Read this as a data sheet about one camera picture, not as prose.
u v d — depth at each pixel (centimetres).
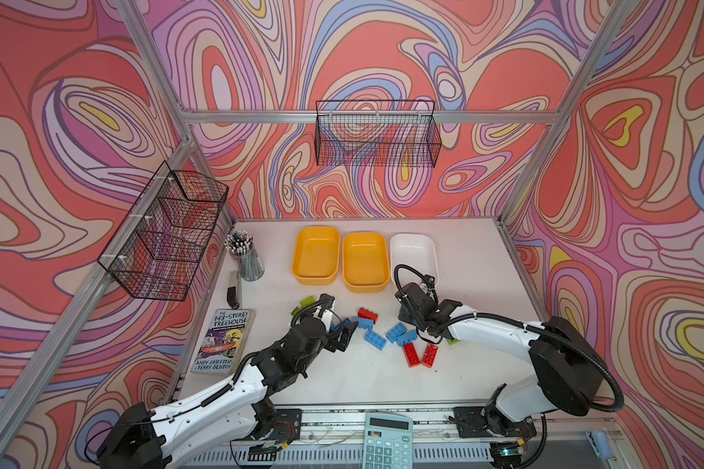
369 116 88
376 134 96
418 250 107
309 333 58
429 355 84
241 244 89
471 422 73
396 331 88
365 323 89
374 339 87
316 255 108
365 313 91
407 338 86
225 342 85
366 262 108
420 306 67
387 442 69
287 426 72
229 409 50
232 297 93
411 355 84
